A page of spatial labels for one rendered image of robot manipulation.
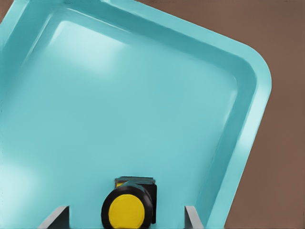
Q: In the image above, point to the yellow and black push button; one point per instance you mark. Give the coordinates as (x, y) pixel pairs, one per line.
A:
(127, 210)

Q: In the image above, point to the pale blue-green tray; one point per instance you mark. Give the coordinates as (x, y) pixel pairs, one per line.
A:
(133, 107)

